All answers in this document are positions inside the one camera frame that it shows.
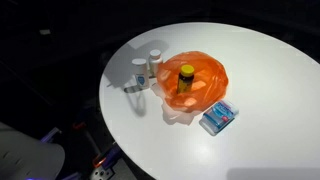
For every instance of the purple and orange clamp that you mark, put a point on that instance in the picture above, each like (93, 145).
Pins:
(107, 158)

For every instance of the dark bottle with yellow cap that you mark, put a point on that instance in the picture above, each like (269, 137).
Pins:
(185, 80)

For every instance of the white pill bottle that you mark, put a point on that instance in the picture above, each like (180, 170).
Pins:
(155, 61)

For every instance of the small orange clip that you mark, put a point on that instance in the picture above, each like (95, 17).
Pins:
(79, 125)

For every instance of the purple bar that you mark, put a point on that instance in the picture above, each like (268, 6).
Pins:
(50, 134)

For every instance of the small grey box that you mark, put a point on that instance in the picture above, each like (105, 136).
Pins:
(45, 32)

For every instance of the large grey rounded cover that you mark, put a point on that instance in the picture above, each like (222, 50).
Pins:
(28, 155)

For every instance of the grey perforated metal plate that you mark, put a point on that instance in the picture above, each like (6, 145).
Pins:
(100, 173)

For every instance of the orange plastic bag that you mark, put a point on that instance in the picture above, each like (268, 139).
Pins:
(208, 80)

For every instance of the white roll-on stick blue logo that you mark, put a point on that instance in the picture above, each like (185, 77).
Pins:
(141, 75)

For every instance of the clear blue plastic box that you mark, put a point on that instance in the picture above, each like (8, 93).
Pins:
(219, 116)

